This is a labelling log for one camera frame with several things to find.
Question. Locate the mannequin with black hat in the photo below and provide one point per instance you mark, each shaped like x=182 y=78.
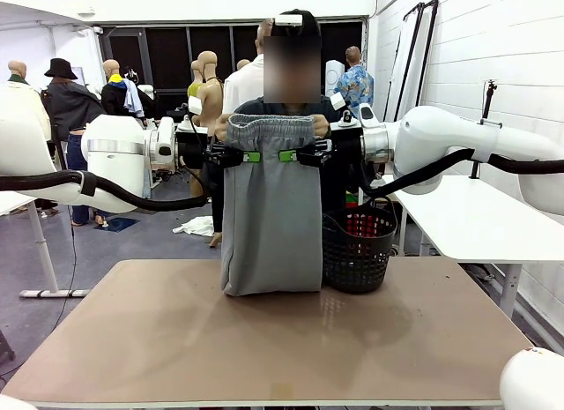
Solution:
x=70 y=101

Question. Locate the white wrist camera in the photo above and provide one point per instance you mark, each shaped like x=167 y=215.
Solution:
x=338 y=101
x=195 y=105

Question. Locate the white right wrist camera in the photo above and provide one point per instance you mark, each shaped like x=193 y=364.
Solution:
x=338 y=101

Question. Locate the mannequin in yellow top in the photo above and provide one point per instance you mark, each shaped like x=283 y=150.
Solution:
x=194 y=90

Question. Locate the white cloth on floor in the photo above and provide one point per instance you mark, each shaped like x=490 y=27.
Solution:
x=196 y=227

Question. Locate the half mannequin in blue jeans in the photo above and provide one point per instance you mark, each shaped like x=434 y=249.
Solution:
x=75 y=154

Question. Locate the mannequin with yellow scarf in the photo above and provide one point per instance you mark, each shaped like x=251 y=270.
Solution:
x=114 y=97

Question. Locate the person's right hand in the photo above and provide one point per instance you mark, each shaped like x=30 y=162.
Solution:
x=222 y=125

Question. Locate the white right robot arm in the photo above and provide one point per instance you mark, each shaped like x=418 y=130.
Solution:
x=440 y=132

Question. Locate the person in dark shirt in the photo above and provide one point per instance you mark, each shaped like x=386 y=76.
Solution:
x=251 y=106

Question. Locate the mannequin with white shawl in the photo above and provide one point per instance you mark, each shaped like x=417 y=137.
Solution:
x=242 y=88

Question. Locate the tall black metal frame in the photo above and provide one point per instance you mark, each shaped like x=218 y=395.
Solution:
x=426 y=53
x=410 y=53

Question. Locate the grey training pants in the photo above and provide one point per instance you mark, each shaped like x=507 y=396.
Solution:
x=269 y=216

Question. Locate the bare mannequin in black trousers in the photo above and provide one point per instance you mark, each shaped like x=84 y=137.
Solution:
x=209 y=101

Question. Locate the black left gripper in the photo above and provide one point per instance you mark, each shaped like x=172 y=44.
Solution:
x=191 y=150

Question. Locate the small beige mannequin head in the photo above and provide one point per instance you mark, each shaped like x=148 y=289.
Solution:
x=243 y=64

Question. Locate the person in floral blue shirt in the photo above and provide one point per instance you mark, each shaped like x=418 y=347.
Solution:
x=359 y=88

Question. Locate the black tripod stand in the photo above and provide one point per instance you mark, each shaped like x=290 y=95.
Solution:
x=488 y=101

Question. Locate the black plastic laundry basket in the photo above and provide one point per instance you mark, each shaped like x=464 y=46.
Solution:
x=357 y=269

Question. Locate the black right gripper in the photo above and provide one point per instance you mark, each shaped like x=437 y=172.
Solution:
x=346 y=147

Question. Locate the mannequin in cream jacket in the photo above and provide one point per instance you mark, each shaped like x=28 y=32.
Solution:
x=17 y=70

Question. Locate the person's left hand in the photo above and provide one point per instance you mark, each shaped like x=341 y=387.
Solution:
x=321 y=127

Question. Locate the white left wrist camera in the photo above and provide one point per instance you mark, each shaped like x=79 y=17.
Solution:
x=195 y=105

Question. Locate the large white table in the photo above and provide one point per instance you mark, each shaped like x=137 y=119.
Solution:
x=462 y=225

